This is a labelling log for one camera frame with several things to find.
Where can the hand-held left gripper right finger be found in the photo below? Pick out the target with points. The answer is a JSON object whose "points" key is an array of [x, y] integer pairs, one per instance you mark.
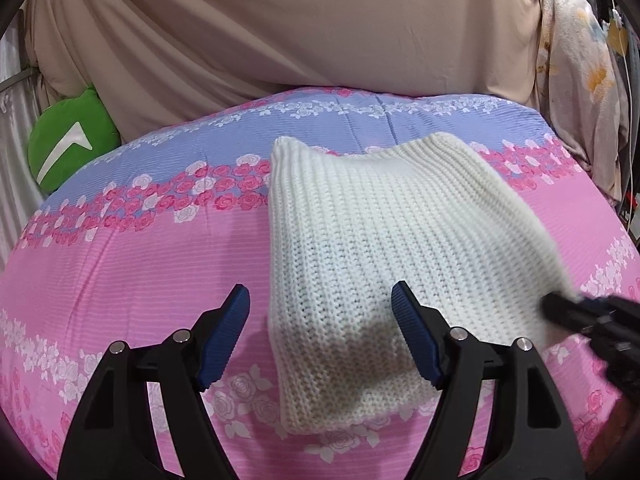
{"points": [[415, 340]]}

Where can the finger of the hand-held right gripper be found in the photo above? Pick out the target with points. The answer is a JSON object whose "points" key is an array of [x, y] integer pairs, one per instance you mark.
{"points": [[570, 311]]}

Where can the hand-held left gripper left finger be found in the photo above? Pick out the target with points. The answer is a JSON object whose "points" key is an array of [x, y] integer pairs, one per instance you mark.
{"points": [[225, 340]]}

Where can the white red navy knit sweater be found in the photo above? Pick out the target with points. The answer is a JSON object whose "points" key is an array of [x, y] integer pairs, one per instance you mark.
{"points": [[375, 235]]}

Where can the pink floral bed sheet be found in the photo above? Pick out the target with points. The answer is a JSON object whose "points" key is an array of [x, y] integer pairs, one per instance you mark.
{"points": [[150, 250]]}

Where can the cream floral blanket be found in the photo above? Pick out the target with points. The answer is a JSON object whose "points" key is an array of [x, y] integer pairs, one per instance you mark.
{"points": [[580, 90]]}

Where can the green plush pillow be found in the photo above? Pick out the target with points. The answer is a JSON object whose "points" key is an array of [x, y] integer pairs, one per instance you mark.
{"points": [[70, 135]]}

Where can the grey curtain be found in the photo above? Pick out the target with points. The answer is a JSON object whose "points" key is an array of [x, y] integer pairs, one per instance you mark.
{"points": [[15, 185]]}

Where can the yellow hanging tag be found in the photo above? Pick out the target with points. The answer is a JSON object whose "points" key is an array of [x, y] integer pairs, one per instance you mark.
{"points": [[617, 37]]}

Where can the beige draped cloth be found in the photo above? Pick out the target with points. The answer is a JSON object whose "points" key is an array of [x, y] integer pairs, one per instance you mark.
{"points": [[275, 25]]}

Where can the grey metal rail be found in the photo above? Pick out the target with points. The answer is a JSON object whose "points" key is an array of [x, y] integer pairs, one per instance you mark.
{"points": [[17, 79]]}

